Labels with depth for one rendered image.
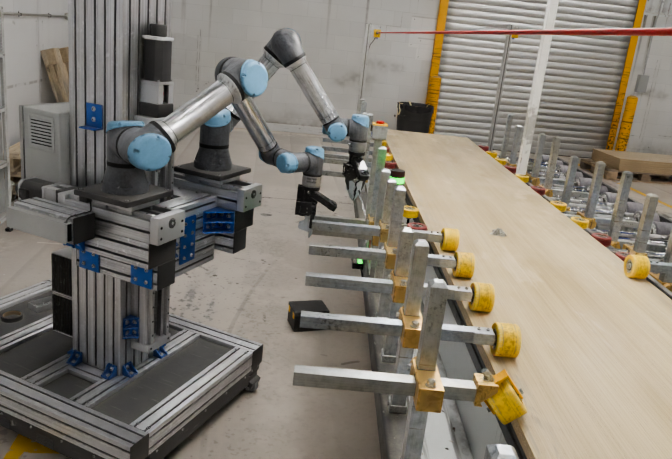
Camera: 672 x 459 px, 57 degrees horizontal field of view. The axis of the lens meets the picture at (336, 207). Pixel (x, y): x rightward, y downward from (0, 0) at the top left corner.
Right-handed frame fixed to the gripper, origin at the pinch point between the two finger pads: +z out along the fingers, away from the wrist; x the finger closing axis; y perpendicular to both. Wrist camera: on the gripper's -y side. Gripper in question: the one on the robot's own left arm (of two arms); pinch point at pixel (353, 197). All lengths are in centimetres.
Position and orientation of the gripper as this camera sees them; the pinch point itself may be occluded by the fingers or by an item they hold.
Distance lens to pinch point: 265.8
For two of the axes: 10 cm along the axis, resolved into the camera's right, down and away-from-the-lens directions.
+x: -9.3, 0.0, -3.6
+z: -1.0, 9.6, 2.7
